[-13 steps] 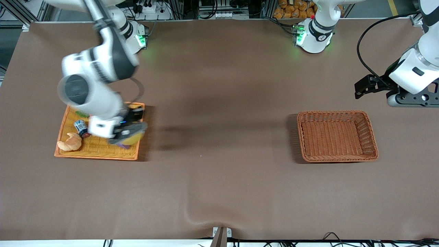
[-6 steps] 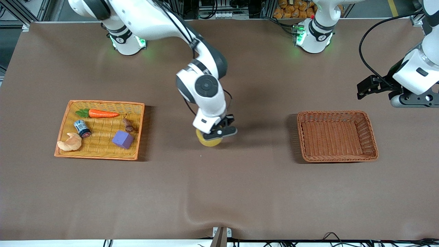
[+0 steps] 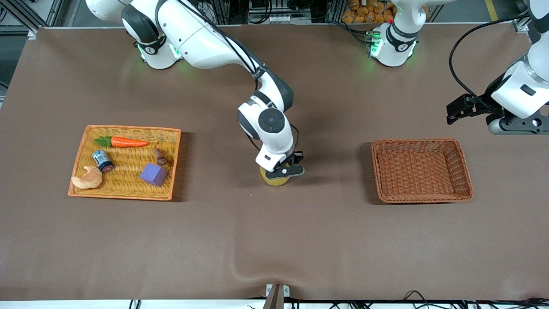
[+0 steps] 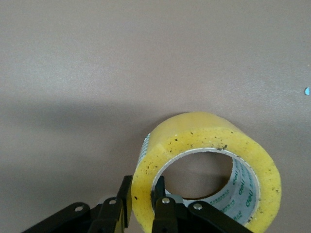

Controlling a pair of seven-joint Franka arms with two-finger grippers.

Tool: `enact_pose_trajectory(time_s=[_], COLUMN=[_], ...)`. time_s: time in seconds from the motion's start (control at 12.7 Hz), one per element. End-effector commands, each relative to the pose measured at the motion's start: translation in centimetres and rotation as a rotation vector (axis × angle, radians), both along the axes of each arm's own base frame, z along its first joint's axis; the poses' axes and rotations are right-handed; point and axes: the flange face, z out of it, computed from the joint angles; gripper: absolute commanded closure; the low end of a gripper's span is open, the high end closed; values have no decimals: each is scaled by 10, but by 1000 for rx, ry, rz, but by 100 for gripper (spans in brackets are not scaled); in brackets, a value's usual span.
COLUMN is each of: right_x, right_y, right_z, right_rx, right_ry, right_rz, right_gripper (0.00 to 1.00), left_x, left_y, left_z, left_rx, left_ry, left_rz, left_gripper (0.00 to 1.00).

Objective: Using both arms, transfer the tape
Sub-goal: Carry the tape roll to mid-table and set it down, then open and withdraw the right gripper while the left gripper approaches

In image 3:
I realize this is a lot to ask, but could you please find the yellow wicker tray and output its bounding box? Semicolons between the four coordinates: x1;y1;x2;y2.
67;125;182;201

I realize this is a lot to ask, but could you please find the purple foam block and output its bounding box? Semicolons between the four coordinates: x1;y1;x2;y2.
140;163;168;187

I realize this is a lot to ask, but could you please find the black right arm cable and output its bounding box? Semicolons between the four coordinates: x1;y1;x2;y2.
176;0;301;151

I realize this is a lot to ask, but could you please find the small blue white can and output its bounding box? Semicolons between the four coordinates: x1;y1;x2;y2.
92;149;115;173

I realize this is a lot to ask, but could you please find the metal table edge bracket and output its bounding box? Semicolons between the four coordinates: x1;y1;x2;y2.
265;283;290;298

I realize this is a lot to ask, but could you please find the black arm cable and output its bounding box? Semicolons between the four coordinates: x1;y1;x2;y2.
449;13;534;110
176;0;301;151

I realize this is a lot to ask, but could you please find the orange toy carrot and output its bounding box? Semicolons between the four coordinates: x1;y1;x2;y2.
94;136;150;148

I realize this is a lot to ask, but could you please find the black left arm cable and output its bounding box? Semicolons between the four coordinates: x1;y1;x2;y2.
449;13;534;110

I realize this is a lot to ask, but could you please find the yellow tape roll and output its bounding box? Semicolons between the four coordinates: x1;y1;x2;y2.
259;167;291;187

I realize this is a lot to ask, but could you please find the small brown toy root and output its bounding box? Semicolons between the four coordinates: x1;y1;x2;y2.
152;147;169;167

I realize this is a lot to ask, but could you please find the brown wicker basket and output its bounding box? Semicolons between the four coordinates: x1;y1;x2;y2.
371;138;474;203

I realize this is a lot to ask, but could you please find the brown pole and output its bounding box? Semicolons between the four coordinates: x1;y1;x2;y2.
262;284;285;309

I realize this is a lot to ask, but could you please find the pile of orange toy breads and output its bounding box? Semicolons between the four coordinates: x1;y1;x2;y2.
342;0;397;24

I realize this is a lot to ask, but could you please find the aluminium frame profile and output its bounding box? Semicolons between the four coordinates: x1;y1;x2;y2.
0;0;65;40
512;13;537;43

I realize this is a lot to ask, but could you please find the toy croissant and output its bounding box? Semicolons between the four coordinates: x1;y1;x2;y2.
71;166;103;190

